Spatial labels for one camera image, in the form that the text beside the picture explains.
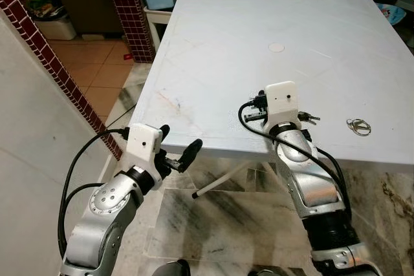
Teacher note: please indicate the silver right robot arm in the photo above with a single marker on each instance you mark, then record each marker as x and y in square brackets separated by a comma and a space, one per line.
[310, 185]

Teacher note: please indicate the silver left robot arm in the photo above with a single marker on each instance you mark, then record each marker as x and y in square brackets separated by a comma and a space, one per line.
[107, 218]

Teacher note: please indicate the white plastic table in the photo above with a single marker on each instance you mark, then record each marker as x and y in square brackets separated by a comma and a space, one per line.
[259, 69]

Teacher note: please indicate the white table leg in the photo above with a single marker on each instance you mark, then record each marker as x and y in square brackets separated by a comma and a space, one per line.
[217, 182]

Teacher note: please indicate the black left robot leg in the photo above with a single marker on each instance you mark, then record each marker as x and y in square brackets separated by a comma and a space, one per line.
[171, 268]

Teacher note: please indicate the black robot leg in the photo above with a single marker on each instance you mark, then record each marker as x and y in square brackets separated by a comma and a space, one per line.
[264, 271]
[171, 268]

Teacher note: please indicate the small white side table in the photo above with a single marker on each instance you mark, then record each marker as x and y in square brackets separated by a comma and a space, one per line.
[155, 24]

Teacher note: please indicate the black right robot leg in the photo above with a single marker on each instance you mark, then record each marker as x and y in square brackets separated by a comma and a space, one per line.
[264, 271]

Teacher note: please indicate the white plastic container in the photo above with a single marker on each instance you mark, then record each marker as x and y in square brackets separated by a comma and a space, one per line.
[57, 28]

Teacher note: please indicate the blue patterned plate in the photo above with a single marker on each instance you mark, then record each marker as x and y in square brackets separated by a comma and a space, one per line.
[391, 13]

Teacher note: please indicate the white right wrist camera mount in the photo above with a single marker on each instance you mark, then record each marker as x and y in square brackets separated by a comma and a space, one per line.
[281, 101]

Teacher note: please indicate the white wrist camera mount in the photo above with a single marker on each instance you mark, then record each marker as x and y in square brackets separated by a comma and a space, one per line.
[142, 143]
[281, 101]

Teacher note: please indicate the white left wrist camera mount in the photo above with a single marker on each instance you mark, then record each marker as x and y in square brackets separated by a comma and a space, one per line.
[142, 143]

